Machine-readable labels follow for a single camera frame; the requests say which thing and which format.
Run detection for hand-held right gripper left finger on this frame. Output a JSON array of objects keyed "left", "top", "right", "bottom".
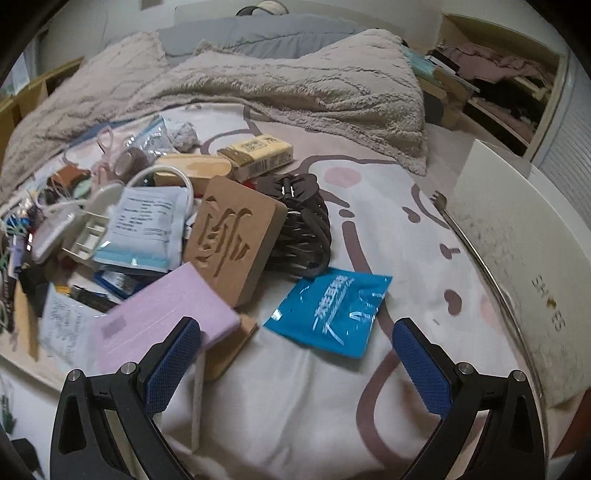
[{"left": 50, "top": 316, "right": 202, "bottom": 480}]

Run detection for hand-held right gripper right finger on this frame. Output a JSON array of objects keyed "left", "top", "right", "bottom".
[{"left": 392, "top": 318, "right": 546, "bottom": 480}]

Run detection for slim white box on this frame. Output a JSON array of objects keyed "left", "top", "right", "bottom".
[{"left": 191, "top": 354, "right": 207, "bottom": 452}]

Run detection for blue foil packet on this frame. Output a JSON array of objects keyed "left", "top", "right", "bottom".
[{"left": 264, "top": 267, "right": 393, "bottom": 359}]

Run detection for purple notepad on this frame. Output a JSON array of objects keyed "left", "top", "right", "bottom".
[{"left": 90, "top": 262, "right": 242, "bottom": 376}]

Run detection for wooden phone stand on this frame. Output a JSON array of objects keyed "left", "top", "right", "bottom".
[{"left": 203, "top": 314, "right": 259, "bottom": 382}]

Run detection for dark blue pen box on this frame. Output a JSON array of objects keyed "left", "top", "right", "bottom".
[{"left": 95, "top": 270, "right": 149, "bottom": 297}]

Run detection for white printed sachet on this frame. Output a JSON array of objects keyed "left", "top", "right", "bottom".
[{"left": 39, "top": 286, "right": 108, "bottom": 366}]

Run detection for printed bedsheet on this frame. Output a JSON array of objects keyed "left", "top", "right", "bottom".
[{"left": 0, "top": 99, "right": 551, "bottom": 480}]

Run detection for bagged blue face masks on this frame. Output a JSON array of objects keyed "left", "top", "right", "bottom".
[{"left": 93, "top": 187, "right": 193, "bottom": 274}]

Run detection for carved wooden block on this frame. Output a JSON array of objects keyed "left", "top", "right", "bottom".
[{"left": 185, "top": 175, "right": 288, "bottom": 308}]

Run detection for white shoe box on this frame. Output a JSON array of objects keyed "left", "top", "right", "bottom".
[{"left": 450, "top": 138, "right": 591, "bottom": 410}]

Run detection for beige compartment tray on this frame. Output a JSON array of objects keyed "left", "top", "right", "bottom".
[{"left": 60, "top": 185, "right": 126, "bottom": 267}]

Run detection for clear plastic case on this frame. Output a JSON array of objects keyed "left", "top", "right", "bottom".
[{"left": 32, "top": 203, "right": 87, "bottom": 260}]

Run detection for black hair claw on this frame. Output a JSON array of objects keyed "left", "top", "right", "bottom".
[{"left": 255, "top": 174, "right": 331, "bottom": 281}]

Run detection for wooden case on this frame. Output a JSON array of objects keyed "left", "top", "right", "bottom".
[{"left": 154, "top": 154, "right": 232, "bottom": 195}]

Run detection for brown tape roll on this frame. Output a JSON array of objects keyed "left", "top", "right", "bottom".
[{"left": 113, "top": 148, "right": 156, "bottom": 175}]

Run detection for brown leather case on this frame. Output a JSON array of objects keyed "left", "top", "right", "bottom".
[{"left": 50, "top": 166, "right": 92, "bottom": 186}]

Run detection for pink scissors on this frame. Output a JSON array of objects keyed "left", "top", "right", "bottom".
[{"left": 93, "top": 127, "right": 119, "bottom": 182}]

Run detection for yellow small carton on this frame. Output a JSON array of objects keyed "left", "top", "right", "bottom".
[{"left": 217, "top": 135, "right": 295, "bottom": 182}]

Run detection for crumpled grey tissue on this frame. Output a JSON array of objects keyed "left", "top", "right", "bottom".
[{"left": 168, "top": 122, "right": 200, "bottom": 151}]

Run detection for clear bagged face mask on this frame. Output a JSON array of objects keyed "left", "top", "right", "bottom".
[{"left": 127, "top": 117, "right": 175, "bottom": 158}]

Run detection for cardboard box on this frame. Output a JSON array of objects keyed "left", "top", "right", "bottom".
[{"left": 418, "top": 76, "right": 468, "bottom": 128}]

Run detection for white louvre door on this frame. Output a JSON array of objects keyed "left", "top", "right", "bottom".
[{"left": 530, "top": 55, "right": 591, "bottom": 188}]

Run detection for beige fluffy blanket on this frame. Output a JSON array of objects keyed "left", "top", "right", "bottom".
[{"left": 0, "top": 28, "right": 431, "bottom": 209}]

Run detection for wooden bedside shelf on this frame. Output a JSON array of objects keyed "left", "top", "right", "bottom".
[{"left": 0, "top": 55, "right": 87, "bottom": 136}]

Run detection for teal mask box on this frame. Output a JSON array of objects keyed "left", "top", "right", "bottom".
[{"left": 406, "top": 46, "right": 438, "bottom": 78}]

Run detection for pile of clothes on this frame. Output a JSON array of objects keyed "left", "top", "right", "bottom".
[{"left": 434, "top": 41, "right": 556, "bottom": 140}]

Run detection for grey duvet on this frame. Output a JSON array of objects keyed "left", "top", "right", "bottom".
[{"left": 154, "top": 14, "right": 371, "bottom": 62}]

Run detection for grey headboard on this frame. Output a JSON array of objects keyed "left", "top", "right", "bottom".
[{"left": 174, "top": 0, "right": 343, "bottom": 25}]

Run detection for white sun visor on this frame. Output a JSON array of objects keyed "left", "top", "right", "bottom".
[{"left": 235, "top": 1, "right": 288, "bottom": 17}]

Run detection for white cable loop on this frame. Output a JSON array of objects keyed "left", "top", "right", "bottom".
[{"left": 124, "top": 167, "right": 195, "bottom": 219}]

